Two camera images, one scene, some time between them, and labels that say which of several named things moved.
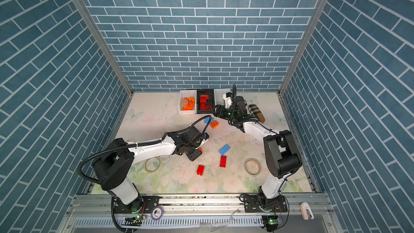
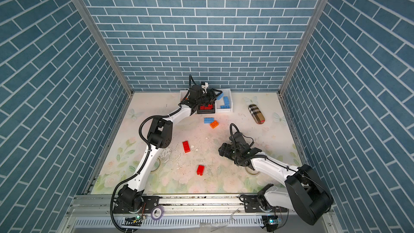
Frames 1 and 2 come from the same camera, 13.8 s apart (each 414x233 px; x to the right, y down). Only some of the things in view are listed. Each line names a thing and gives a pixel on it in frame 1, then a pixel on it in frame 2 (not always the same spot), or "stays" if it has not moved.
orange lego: [214, 124] stays
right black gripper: [220, 109] to [225, 150]
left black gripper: [196, 155] to [212, 97]
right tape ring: [252, 166] stays
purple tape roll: [161, 212] stays
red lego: [200, 169] stays
